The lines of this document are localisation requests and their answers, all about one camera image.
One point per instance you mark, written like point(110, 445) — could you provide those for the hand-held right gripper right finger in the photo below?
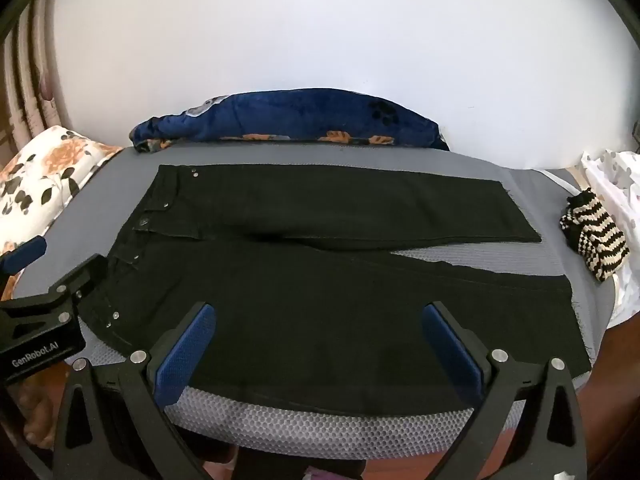
point(452, 355)

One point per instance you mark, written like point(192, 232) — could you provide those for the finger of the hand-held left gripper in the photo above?
point(75, 280)
point(25, 255)

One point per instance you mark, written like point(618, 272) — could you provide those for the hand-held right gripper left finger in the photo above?
point(182, 355)

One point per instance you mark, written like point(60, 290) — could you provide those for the black pants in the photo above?
point(320, 300)

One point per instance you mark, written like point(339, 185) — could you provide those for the white floral pillow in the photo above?
point(45, 170)

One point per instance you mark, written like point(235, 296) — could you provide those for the grey mesh mat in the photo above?
point(310, 432)

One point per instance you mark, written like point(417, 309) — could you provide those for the beige curtain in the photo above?
point(22, 75)

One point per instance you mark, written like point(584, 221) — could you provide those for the black cream striped knit cloth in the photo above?
point(595, 235)

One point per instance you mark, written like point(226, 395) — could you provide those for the white dotted cloth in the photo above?
point(617, 180)

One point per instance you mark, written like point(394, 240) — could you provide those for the blue floral blanket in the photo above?
point(300, 115)

